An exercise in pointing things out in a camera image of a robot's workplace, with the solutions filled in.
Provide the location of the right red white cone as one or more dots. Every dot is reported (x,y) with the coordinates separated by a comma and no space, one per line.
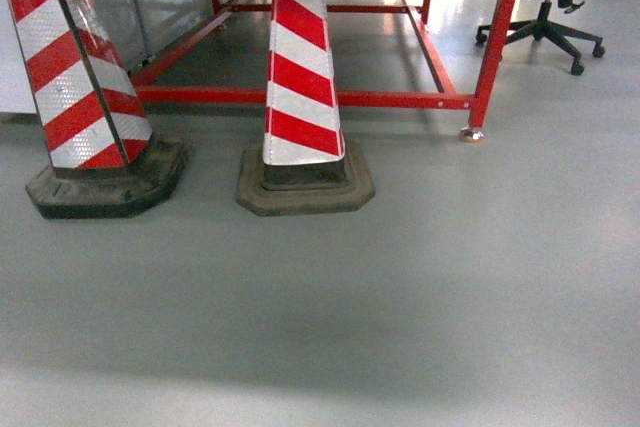
(304,164)

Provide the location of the red white cone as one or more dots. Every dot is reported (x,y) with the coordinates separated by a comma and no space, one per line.
(304,164)
(105,161)

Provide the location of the left red white cone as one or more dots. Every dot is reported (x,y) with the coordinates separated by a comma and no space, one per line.
(105,161)

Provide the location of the red metal table frame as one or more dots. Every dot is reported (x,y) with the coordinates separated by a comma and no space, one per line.
(444,96)

